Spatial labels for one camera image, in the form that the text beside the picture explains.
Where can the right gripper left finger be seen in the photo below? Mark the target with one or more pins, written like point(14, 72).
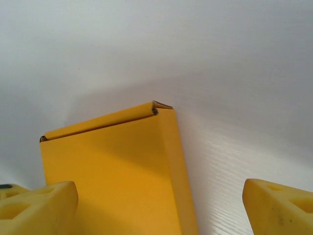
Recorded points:
point(36, 208)

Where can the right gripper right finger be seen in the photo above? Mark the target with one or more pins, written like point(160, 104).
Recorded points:
point(281, 208)

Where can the orange cardboard paper box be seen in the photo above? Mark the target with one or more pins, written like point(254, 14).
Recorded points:
point(117, 171)

